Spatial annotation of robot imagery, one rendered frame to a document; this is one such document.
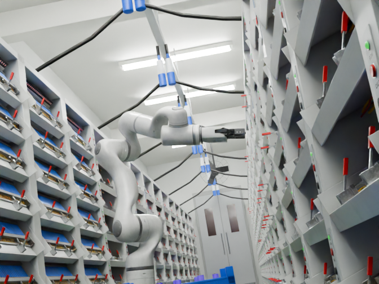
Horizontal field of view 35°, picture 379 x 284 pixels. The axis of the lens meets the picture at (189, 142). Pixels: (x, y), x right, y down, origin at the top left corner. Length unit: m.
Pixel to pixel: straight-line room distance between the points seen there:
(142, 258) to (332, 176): 1.32
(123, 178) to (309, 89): 1.38
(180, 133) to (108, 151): 0.44
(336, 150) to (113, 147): 1.47
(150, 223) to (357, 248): 1.35
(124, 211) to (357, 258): 1.37
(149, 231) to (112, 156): 0.37
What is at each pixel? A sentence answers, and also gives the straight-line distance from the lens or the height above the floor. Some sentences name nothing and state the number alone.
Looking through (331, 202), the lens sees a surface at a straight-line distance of 1.39.
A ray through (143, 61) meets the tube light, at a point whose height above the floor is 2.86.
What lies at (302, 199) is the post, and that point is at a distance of 2.09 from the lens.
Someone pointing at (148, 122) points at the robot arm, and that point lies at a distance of 2.51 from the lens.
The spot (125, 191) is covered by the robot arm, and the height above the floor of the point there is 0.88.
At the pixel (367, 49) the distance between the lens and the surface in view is 0.79.
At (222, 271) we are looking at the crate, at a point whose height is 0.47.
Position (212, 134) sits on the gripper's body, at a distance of 2.34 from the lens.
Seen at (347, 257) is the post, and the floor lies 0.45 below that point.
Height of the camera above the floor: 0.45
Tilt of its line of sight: 13 degrees up
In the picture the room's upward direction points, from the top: 9 degrees counter-clockwise
